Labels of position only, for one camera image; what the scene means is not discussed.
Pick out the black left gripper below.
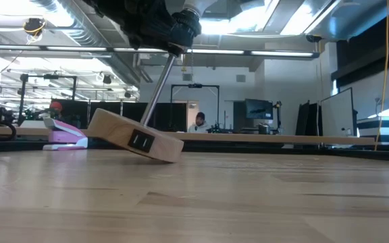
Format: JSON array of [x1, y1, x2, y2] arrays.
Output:
[[82, 0, 186, 57]]

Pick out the yellow cable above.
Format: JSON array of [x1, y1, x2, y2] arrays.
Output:
[[373, 0, 389, 152]]

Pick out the white board panel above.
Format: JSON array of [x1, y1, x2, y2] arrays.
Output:
[[320, 87, 358, 138]]

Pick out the black computer monitor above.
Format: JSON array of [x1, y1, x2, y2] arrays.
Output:
[[244, 98, 274, 120]]

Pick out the black gantry frame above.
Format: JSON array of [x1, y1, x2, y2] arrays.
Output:
[[18, 73, 78, 126], [170, 83, 221, 133]]

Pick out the black leaning panels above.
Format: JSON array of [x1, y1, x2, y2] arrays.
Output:
[[294, 100, 322, 136]]

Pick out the person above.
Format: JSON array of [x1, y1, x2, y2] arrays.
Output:
[[47, 101, 64, 119], [187, 111, 213, 134]]

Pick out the long light strip bar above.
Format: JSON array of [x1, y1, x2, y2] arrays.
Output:
[[0, 43, 321, 59]]

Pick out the white striped box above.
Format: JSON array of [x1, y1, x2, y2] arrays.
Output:
[[356, 107, 389, 144]]

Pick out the black partition wall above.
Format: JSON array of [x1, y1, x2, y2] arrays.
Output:
[[50, 99, 188, 132]]

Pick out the ceiling yellow cable reel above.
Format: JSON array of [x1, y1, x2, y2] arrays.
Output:
[[23, 17, 47, 37]]

